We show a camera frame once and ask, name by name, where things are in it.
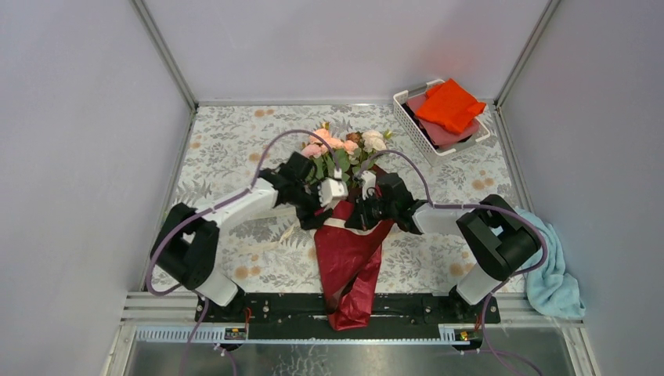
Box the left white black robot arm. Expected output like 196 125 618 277
149 152 347 322

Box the white fake rose stem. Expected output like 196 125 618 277
361 130 392 154

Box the orange cloth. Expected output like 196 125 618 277
415 79 486 135

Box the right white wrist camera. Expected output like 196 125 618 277
359 170 377 200

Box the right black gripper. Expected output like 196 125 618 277
345 190 397 232

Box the aluminium frame rail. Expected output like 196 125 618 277
121 292 583 347

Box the pink fake flower stem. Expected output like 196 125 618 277
301 121 364 185

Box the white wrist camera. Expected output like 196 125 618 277
359 170 377 200
318 178 348 208

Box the white plastic basket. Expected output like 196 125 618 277
392 79 491 166

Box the pink cloth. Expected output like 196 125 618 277
404 94 480 149

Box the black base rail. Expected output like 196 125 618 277
195 293 501 341

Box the dark red wrapping paper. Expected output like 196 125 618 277
313 187 394 331

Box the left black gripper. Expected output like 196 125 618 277
289 178 333 231

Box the light blue towel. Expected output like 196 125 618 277
516 208 586 320

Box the floral tablecloth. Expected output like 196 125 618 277
175 105 521 293

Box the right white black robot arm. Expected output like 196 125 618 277
345 172 545 323

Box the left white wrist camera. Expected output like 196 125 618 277
318 178 348 208

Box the cream ribbon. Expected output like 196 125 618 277
238 216 374 258

